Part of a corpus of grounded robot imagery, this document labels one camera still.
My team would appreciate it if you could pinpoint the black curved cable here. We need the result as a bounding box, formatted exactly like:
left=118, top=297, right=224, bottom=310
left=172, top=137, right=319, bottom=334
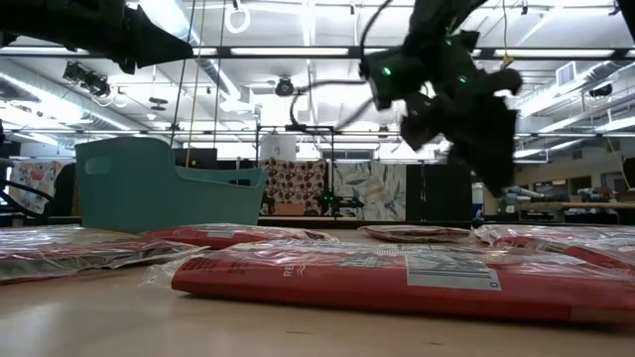
left=0, top=158, right=57, bottom=225

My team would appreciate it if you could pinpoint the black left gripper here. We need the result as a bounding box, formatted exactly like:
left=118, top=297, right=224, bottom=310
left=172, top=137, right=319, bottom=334
left=0, top=0, right=195, bottom=76

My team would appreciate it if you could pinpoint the black ceiling projector cluster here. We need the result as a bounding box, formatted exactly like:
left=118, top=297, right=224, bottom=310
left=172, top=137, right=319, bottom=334
left=62, top=59, right=113, bottom=99

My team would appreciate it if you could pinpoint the leaf print fabric panel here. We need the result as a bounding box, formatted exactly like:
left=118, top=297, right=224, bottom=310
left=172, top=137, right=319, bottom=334
left=332, top=162, right=409, bottom=223

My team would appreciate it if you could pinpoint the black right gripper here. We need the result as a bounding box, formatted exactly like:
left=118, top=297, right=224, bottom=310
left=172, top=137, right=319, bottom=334
left=400, top=28, right=525, bottom=197

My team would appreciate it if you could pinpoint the floral print cloth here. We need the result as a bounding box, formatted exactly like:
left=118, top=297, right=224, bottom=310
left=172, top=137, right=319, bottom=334
left=8, top=159, right=66, bottom=216

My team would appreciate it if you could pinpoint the white cylinder container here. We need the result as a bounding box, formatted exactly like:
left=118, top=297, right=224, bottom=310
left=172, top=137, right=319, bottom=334
left=259, top=133, right=299, bottom=162

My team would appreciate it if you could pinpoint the white ceiling air vent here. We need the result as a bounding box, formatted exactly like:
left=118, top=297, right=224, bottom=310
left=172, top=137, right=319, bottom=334
left=555, top=59, right=578, bottom=89

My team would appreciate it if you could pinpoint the brown dotted fabric panel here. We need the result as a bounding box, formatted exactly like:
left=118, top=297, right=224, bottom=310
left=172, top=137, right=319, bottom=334
left=258, top=158, right=329, bottom=218

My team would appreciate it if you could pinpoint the round black ceiling camera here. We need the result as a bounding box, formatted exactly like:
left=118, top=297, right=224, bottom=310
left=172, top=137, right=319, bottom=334
left=273, top=75, right=296, bottom=98

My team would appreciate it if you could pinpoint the black fabric panel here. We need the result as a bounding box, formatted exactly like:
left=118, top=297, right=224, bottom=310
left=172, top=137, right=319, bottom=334
left=405, top=163, right=474, bottom=223

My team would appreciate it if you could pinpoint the yellow knotted hanging rope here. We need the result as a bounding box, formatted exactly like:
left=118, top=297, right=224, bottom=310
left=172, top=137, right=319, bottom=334
left=500, top=0, right=516, bottom=69

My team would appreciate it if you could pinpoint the teal plastic basket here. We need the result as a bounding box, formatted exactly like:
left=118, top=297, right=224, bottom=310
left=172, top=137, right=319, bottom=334
left=73, top=136, right=270, bottom=235

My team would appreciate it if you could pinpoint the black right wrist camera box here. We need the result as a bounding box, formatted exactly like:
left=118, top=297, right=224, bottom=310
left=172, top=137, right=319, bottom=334
left=358, top=47, right=435, bottom=112

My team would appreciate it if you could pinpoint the black overhead rig beam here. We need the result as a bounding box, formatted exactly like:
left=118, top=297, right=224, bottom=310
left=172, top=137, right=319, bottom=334
left=0, top=45, right=635, bottom=62

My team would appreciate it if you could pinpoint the white ceiling duct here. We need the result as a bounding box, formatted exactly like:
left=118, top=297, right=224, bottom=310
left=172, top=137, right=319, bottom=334
left=133, top=0, right=260, bottom=118

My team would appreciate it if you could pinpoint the white hanging ring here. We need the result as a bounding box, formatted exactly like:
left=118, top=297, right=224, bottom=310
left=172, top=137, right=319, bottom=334
left=223, top=3, right=253, bottom=36

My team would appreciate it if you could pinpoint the black background robot stand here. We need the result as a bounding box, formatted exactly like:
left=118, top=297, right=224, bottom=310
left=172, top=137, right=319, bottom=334
left=254, top=123, right=366, bottom=220

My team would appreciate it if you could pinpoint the red butter popcorn bag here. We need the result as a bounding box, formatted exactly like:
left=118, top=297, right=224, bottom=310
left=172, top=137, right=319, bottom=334
left=357, top=224, right=473, bottom=244
left=472, top=223, right=635, bottom=277
left=139, top=239, right=635, bottom=326
left=141, top=223, right=341, bottom=251
left=0, top=224, right=207, bottom=286

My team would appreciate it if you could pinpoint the background workbench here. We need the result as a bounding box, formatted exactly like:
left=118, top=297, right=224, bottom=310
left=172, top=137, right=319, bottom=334
left=495, top=182, right=635, bottom=225

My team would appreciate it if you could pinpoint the black ceiling speaker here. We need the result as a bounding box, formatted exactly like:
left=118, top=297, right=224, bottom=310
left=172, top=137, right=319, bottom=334
left=587, top=82, right=614, bottom=99

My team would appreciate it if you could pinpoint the black background screen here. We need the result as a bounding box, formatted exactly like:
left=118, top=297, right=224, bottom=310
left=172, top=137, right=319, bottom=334
left=173, top=147, right=219, bottom=172

